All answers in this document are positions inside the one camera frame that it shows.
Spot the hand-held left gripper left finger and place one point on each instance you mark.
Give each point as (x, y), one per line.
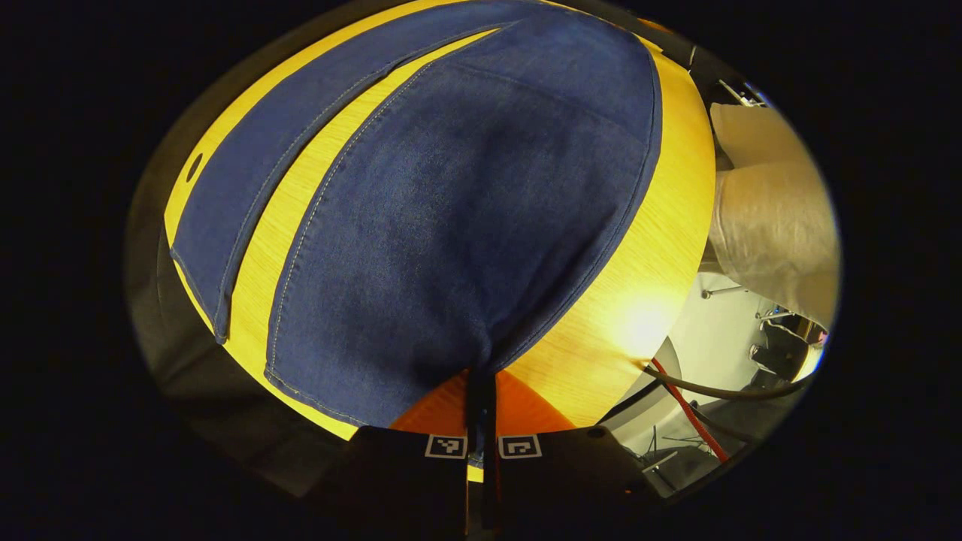
(398, 469)

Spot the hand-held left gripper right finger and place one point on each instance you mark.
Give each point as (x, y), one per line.
(571, 469)

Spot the blue denim jeans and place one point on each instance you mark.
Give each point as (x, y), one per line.
(451, 225)

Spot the black office chair base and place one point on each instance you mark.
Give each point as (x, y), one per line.
(782, 349)

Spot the person's light trousers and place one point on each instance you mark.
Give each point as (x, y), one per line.
(774, 225)

